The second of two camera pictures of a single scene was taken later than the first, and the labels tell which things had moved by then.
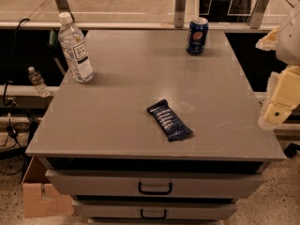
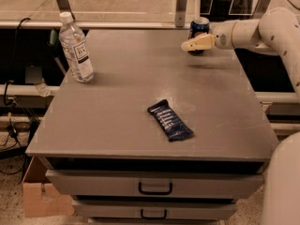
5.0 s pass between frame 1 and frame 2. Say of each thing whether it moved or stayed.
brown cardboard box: stayed
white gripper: moved
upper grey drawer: stayed
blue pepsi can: stayed
